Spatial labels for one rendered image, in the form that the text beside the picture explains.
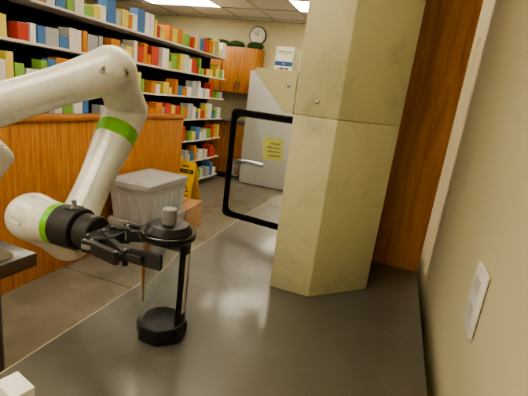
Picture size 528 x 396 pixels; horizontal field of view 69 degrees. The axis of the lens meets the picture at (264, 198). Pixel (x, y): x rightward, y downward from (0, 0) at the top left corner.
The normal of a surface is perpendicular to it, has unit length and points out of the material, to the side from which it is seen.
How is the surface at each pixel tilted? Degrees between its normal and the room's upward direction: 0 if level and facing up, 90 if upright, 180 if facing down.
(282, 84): 90
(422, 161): 90
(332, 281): 90
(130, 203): 96
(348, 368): 0
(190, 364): 0
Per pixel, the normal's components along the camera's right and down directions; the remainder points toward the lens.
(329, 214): 0.43, 0.28
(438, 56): -0.33, 0.20
